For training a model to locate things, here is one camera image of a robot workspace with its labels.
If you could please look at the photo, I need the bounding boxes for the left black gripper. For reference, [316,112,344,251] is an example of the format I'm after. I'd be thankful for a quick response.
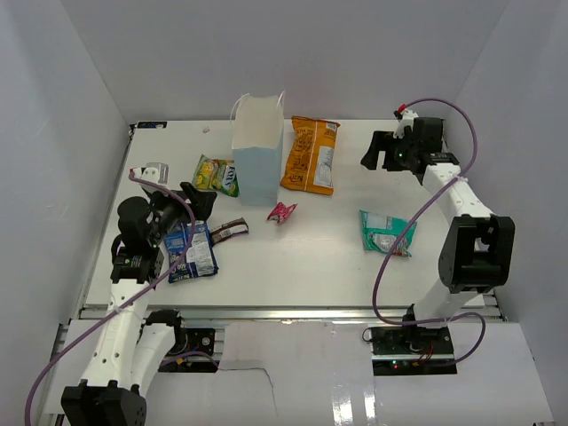
[146,182,217,247]

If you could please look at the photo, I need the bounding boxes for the small red candy wrapper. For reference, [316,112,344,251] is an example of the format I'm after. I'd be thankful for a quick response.
[266,201,297,225]

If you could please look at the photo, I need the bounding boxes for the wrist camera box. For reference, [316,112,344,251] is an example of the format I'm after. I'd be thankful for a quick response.
[393,104,419,139]
[130,162,169,186]

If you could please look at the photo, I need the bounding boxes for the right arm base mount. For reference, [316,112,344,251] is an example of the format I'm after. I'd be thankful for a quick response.
[361,326,457,376]

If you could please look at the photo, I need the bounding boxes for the blue snack bag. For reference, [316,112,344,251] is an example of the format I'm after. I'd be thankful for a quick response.
[164,220,218,283]

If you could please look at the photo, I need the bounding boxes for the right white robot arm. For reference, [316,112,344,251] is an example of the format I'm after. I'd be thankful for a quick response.
[361,109,515,354]

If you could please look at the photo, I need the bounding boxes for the left blue corner label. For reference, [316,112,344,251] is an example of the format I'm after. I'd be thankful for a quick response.
[136,121,168,130]

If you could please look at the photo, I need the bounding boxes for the teal mint candy bag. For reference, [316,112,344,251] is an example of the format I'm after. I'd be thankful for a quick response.
[359,210,417,257]

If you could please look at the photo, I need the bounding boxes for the yellow green candy bag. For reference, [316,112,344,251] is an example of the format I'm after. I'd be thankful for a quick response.
[192,154,239,198]

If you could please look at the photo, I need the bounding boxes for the brown chocolate bar wrapper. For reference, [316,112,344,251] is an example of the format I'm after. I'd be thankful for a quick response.
[209,217,249,246]

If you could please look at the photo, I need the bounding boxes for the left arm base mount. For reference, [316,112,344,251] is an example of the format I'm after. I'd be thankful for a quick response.
[162,327,217,365]

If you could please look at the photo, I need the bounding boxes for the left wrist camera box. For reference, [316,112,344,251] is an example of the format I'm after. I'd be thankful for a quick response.
[130,162,169,186]

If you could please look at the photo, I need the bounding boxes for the orange chips bag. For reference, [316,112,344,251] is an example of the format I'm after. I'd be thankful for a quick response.
[280,115,340,196]

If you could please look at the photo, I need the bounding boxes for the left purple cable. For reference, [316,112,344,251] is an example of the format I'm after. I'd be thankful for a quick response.
[24,170,196,426]

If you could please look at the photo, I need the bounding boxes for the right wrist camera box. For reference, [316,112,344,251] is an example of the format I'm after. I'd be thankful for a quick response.
[393,104,419,139]

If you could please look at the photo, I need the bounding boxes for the light blue paper bag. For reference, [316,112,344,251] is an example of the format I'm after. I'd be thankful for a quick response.
[230,92,285,207]

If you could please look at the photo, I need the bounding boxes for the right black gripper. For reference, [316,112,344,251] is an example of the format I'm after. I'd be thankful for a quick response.
[362,131,420,172]

